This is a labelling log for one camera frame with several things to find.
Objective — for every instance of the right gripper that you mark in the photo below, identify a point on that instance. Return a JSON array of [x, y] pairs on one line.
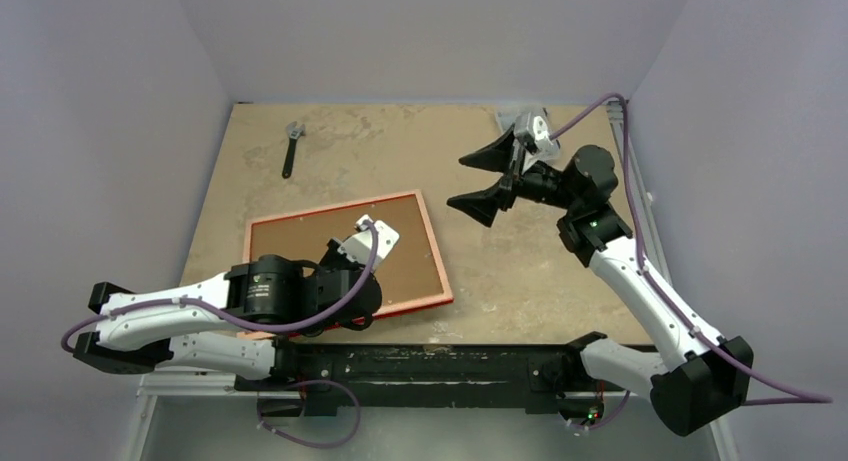
[[514, 176]]

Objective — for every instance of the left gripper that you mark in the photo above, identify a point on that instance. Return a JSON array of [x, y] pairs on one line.
[[333, 255]]

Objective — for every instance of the red picture frame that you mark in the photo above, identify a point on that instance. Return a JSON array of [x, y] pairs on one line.
[[437, 259]]

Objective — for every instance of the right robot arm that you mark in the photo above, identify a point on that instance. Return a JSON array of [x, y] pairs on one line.
[[695, 374]]

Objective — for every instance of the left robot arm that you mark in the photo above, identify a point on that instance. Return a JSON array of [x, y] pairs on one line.
[[193, 325]]

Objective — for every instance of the clear plastic screw box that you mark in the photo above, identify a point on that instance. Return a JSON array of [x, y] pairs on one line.
[[506, 117]]

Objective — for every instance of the black adjustable wrench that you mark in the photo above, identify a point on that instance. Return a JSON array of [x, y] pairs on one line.
[[294, 132]]

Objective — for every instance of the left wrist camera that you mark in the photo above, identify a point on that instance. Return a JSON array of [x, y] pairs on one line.
[[371, 244]]

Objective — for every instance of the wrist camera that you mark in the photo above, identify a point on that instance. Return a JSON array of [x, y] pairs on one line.
[[530, 130], [371, 244]]

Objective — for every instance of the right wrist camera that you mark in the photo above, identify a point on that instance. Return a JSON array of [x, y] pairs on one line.
[[530, 130]]

